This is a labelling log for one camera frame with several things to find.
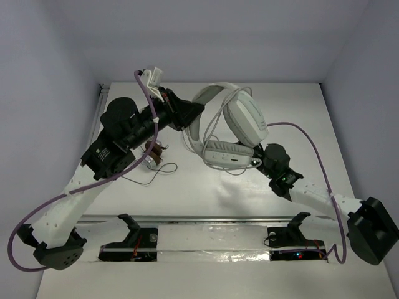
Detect aluminium rail left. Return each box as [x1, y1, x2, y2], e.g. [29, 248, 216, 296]
[88, 84, 110, 145]

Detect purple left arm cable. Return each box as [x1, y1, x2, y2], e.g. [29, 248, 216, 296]
[7, 70, 160, 270]

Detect aluminium rail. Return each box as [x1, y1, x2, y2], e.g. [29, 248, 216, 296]
[88, 84, 110, 145]
[77, 214, 350, 225]

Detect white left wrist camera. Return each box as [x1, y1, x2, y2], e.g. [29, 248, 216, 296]
[141, 67, 163, 98]

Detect brown over-ear headphones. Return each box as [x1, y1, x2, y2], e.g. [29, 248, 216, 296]
[142, 140, 167, 169]

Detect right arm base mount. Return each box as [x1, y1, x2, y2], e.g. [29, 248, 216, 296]
[263, 212, 327, 262]

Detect aluminium rail front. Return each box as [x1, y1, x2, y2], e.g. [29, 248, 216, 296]
[77, 214, 350, 225]

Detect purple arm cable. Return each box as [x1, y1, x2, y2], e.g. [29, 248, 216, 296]
[267, 121, 347, 265]
[7, 70, 160, 270]

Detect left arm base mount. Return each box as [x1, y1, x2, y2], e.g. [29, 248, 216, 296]
[98, 214, 158, 262]

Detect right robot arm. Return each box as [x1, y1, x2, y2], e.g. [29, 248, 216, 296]
[254, 143, 398, 265]

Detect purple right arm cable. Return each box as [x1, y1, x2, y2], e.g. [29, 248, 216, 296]
[267, 121, 347, 265]

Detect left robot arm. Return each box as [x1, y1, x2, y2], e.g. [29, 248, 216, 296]
[7, 88, 204, 270]

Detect white over-ear headphones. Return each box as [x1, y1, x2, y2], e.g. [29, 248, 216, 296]
[185, 82, 269, 171]

